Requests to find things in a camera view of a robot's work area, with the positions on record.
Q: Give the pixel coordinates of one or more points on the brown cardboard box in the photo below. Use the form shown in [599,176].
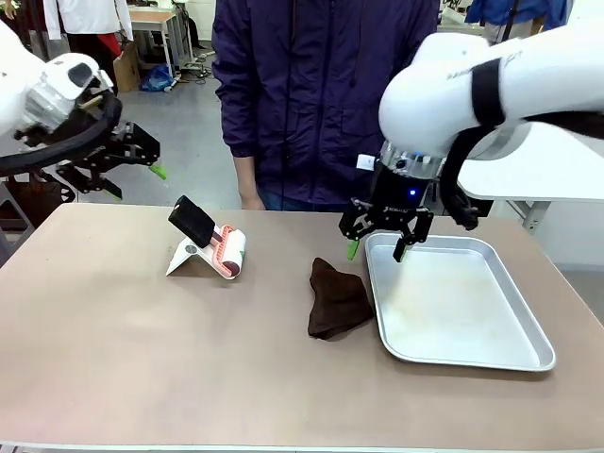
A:
[126,68]

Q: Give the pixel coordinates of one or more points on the bystander in blue top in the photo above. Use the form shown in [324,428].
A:
[514,11]

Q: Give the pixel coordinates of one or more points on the dark brown cloth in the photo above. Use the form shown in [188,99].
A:
[335,302]

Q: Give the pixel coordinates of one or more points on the person's right hand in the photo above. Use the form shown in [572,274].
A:
[252,200]

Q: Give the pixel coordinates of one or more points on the dark red bag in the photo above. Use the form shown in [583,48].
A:
[35,200]

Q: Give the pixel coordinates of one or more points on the grey metal frame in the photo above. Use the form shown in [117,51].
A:
[11,222]

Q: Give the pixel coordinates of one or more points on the person in purple jacket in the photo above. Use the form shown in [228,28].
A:
[311,94]

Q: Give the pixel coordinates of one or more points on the bystander in white shirt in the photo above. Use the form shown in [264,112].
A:
[89,19]

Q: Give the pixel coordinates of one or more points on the silver metal tray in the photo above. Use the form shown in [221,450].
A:
[448,307]

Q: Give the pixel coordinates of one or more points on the blue plastic bag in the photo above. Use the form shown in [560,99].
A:
[156,78]

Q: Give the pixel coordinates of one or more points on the wooden background desk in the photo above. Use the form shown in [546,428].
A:
[156,23]

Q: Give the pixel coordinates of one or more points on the person's right forearm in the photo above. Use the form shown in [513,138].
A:
[245,174]

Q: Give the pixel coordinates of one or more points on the white side table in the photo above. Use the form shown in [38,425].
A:
[542,170]

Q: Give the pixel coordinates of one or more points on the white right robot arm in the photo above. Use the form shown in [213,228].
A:
[424,94]

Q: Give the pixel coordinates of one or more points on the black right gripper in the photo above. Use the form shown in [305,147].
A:
[401,193]

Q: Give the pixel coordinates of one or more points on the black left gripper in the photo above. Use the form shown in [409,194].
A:
[104,153]

